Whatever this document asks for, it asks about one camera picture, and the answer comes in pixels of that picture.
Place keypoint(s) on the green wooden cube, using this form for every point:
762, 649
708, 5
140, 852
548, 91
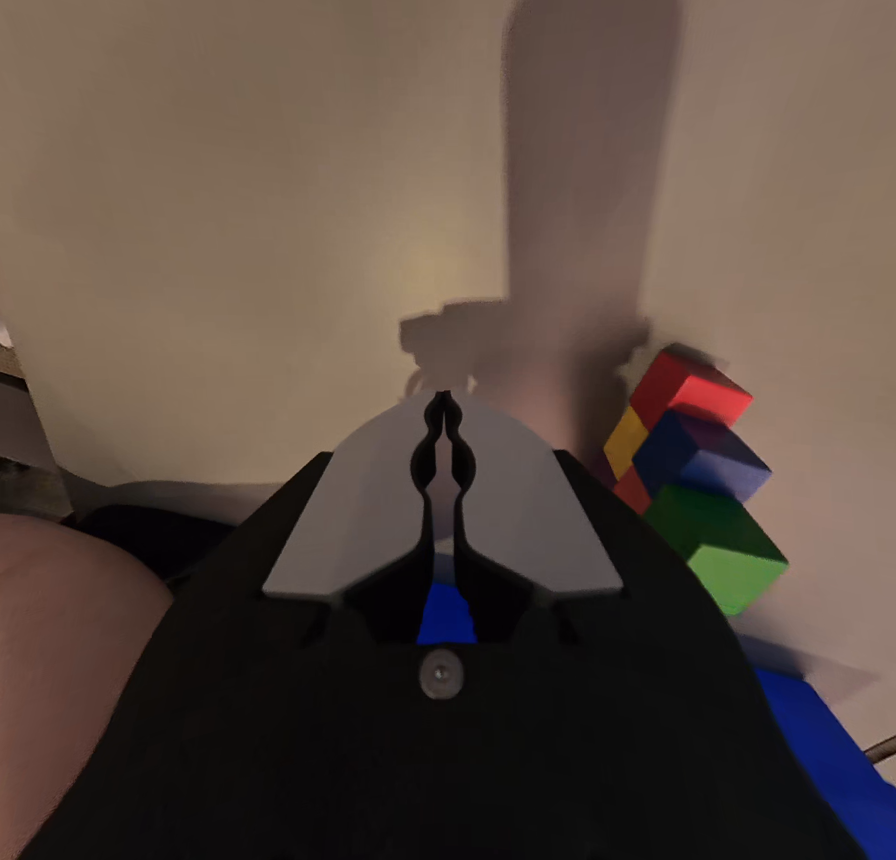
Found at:
728, 552

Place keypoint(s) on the orange wooden cube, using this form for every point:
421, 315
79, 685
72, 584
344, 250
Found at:
693, 384

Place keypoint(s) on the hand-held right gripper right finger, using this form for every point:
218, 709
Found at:
532, 524

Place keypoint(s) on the blue plastic bin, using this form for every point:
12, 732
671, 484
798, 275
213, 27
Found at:
826, 755

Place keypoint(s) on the person's leg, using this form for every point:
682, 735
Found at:
70, 664

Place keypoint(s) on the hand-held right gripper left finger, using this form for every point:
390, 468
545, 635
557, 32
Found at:
350, 524

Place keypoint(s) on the yellow wooden cube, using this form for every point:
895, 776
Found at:
626, 443

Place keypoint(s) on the blue wooden cube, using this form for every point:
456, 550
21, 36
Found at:
700, 464

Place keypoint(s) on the red wooden cube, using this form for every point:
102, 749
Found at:
633, 492

